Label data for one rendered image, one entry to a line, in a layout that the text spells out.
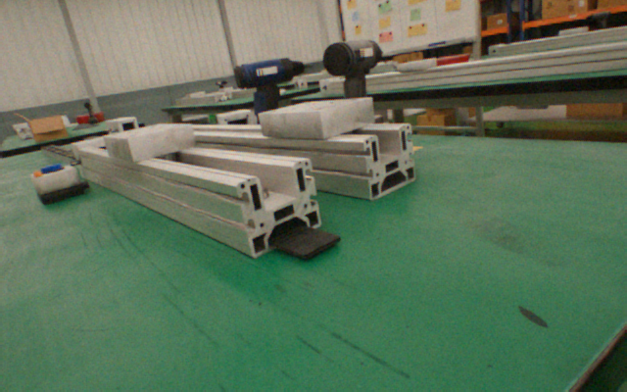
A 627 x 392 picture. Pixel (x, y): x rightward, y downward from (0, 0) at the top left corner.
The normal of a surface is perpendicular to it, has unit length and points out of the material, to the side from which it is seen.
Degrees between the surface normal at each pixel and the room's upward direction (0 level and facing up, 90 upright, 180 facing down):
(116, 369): 0
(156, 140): 90
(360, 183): 90
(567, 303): 0
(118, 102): 90
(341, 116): 90
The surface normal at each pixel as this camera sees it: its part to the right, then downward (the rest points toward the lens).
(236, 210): -0.76, 0.30
